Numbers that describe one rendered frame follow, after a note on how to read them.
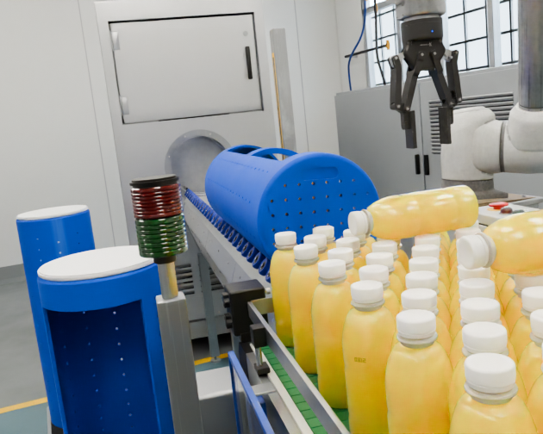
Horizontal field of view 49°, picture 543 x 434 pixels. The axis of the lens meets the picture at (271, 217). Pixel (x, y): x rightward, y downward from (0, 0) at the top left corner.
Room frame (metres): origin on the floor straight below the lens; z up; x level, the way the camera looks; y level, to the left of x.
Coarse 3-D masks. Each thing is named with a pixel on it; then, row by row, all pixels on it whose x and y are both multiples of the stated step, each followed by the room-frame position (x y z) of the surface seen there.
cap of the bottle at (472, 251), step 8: (464, 240) 0.66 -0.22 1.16; (472, 240) 0.65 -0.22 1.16; (480, 240) 0.65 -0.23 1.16; (464, 248) 0.66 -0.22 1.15; (472, 248) 0.65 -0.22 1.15; (480, 248) 0.65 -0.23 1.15; (464, 256) 0.67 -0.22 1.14; (472, 256) 0.65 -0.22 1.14; (480, 256) 0.64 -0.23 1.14; (488, 256) 0.65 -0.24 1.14; (464, 264) 0.67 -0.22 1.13; (472, 264) 0.65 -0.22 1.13; (480, 264) 0.65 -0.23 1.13
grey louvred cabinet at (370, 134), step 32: (352, 96) 4.28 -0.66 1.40; (384, 96) 3.88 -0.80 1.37; (416, 96) 3.55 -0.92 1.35; (480, 96) 3.03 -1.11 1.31; (512, 96) 2.83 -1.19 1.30; (352, 128) 4.31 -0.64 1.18; (384, 128) 3.90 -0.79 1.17; (416, 128) 3.57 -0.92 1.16; (352, 160) 4.35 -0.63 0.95; (384, 160) 3.93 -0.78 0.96; (416, 160) 3.55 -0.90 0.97; (384, 192) 3.96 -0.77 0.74; (512, 192) 2.86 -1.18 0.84
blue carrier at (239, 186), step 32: (224, 160) 1.90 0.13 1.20; (256, 160) 1.53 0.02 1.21; (288, 160) 1.29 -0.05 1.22; (320, 160) 1.28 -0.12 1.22; (224, 192) 1.67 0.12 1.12; (256, 192) 1.31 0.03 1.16; (288, 192) 1.26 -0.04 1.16; (320, 192) 1.28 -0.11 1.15; (352, 192) 1.29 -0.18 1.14; (256, 224) 1.26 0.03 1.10; (288, 224) 1.26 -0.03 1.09; (320, 224) 1.27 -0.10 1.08
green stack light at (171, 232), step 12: (180, 216) 0.75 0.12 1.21; (144, 228) 0.74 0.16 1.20; (156, 228) 0.73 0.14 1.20; (168, 228) 0.74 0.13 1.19; (180, 228) 0.75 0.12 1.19; (144, 240) 0.74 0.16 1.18; (156, 240) 0.73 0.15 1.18; (168, 240) 0.73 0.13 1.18; (180, 240) 0.75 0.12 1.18; (144, 252) 0.74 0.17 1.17; (156, 252) 0.73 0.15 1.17; (168, 252) 0.73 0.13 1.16; (180, 252) 0.74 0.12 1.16
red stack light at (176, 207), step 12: (132, 192) 0.74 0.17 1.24; (144, 192) 0.73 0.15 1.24; (156, 192) 0.73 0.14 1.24; (168, 192) 0.74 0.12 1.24; (180, 192) 0.76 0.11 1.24; (132, 204) 0.75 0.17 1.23; (144, 204) 0.73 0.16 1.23; (156, 204) 0.73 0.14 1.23; (168, 204) 0.74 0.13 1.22; (180, 204) 0.75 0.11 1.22; (144, 216) 0.73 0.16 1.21; (156, 216) 0.73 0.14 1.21; (168, 216) 0.74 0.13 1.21
